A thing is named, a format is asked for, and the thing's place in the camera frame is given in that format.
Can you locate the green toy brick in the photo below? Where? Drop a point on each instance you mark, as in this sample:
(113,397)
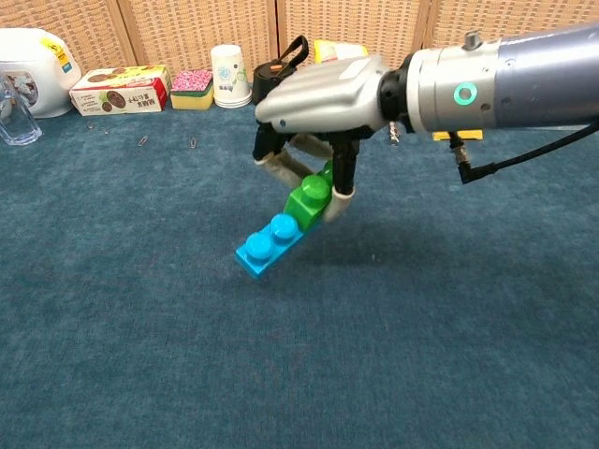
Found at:
(304,206)

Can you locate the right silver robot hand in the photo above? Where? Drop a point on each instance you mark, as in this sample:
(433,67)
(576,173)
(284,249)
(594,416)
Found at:
(323,98)

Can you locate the woven folding screen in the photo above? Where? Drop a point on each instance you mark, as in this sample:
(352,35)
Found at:
(196,33)

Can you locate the clear plastic bottle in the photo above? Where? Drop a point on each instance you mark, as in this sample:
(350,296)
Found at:
(16,121)

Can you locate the white plastic jug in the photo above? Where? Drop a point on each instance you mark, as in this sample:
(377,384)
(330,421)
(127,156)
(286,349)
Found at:
(39,70)

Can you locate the pink and yellow sponge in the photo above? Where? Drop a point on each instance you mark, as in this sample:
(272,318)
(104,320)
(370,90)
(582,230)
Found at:
(192,89)

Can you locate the red yellow snack bag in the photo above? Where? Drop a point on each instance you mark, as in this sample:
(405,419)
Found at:
(334,50)

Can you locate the blue toy brick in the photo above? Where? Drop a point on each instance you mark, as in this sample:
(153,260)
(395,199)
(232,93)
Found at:
(262,262)

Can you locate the white paper cup stack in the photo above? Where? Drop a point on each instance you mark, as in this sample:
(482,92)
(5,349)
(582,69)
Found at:
(229,75)

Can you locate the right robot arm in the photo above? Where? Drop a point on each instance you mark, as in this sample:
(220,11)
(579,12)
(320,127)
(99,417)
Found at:
(524,79)

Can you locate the yellow tray with holes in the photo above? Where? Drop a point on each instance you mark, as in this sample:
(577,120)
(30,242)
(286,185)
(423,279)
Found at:
(461,135)

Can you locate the cookie box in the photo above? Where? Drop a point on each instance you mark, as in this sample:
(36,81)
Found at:
(121,91)

